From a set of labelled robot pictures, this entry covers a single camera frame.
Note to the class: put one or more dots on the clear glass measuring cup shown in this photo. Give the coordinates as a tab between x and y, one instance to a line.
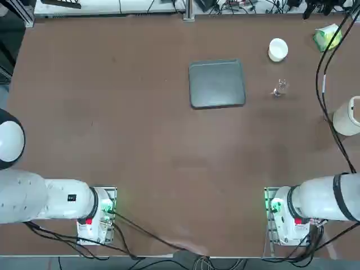
280	87

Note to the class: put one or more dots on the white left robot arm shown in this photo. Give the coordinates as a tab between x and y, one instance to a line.
56	197

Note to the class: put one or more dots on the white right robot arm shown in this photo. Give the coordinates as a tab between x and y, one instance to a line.
315	197

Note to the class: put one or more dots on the white round bowl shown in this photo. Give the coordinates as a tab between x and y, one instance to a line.
278	50

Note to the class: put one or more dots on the dark grey square tray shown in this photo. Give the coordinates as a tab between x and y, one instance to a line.
216	84

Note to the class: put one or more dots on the white side bench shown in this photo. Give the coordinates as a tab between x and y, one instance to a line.
98	7

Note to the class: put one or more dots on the beige trash can with lid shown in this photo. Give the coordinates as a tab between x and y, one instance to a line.
347	119

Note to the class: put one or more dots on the green tissue pack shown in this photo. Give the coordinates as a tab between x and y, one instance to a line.
327	38

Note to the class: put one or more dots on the aluminium frame post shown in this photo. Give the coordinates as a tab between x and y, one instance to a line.
29	14
189	9

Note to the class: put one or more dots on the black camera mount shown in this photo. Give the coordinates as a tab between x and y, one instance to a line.
317	5

